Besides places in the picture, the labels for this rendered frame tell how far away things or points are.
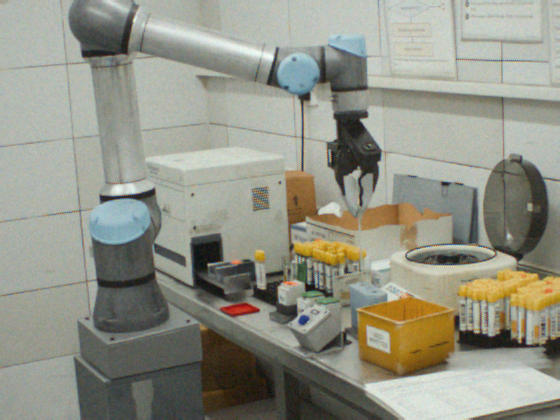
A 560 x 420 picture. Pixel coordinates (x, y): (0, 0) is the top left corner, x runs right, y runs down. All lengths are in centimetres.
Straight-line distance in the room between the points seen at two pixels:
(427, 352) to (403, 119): 105
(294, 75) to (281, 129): 156
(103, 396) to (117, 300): 18
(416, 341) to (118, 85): 76
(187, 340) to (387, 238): 67
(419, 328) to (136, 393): 55
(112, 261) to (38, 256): 186
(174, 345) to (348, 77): 62
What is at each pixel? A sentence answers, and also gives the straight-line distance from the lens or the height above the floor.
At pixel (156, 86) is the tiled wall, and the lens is 404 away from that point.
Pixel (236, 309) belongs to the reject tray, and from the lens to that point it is 250.
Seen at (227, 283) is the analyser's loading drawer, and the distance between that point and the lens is 257.
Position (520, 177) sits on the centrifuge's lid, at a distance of 252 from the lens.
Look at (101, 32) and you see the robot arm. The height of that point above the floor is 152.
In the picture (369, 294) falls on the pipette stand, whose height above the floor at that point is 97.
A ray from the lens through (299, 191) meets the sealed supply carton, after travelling 322.
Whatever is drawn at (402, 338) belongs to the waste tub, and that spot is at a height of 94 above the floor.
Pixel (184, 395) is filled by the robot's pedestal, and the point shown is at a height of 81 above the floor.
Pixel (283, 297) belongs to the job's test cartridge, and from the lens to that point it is 239.
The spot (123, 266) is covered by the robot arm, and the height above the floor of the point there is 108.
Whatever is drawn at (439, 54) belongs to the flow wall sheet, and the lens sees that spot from 280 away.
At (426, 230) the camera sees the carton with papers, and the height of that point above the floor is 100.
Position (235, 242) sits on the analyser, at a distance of 275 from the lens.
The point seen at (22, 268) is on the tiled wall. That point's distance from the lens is 396.
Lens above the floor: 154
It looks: 13 degrees down
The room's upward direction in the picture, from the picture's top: 3 degrees counter-clockwise
